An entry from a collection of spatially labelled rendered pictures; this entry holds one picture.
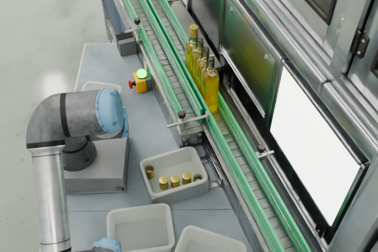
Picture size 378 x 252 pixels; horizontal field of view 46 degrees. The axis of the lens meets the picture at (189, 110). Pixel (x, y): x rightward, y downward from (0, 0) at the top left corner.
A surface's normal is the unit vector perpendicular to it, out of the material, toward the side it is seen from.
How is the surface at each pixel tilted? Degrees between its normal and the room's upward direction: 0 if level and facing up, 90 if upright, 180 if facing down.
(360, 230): 90
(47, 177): 41
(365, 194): 90
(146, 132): 0
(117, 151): 1
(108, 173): 1
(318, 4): 90
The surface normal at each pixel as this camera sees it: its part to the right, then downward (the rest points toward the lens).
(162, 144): 0.00, -0.67
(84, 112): 0.11, -0.01
